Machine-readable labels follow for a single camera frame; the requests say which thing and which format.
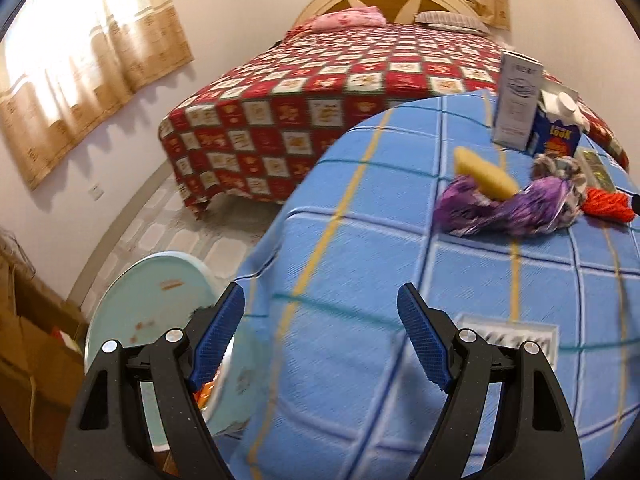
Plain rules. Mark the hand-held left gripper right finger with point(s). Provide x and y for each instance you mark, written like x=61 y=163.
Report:
x=425 y=340

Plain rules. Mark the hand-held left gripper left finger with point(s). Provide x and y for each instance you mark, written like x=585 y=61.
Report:
x=217 y=340

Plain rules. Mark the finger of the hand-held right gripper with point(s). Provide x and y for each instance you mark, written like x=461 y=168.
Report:
x=636 y=204

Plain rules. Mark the red orange printed packet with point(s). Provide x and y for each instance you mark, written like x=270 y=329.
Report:
x=206 y=389

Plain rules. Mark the light blue waste bin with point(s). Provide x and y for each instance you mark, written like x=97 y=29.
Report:
x=150 y=280

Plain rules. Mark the red orange mesh wrapper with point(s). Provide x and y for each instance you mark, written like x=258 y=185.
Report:
x=607 y=205

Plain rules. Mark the green foil packet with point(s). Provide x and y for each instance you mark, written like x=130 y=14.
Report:
x=595 y=170

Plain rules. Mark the white blister pack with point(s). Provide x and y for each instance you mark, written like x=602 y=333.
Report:
x=507 y=335

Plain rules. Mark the crumpled printed clear wrapper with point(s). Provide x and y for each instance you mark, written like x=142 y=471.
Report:
x=557 y=170

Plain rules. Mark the blue carton with white cap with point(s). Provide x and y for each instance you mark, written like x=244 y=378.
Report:
x=557 y=132

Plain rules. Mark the blue checked tablecloth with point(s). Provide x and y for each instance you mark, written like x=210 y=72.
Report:
x=350 y=260

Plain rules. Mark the purple crumpled wrapper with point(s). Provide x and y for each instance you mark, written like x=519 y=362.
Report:
x=525 y=207

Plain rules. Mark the white tall carton box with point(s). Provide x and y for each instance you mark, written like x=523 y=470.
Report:
x=517 y=105

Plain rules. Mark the brown cardboard box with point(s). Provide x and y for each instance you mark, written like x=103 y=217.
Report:
x=30 y=360

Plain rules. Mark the striped grey pillow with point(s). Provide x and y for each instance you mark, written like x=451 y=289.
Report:
x=450 y=21

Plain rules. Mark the red patterned bed blanket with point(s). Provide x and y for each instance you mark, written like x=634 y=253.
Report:
x=300 y=90

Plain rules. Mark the pink floral pillow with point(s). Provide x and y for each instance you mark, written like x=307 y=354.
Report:
x=345 y=17

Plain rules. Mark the white wall socket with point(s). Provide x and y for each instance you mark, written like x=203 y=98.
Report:
x=95 y=191

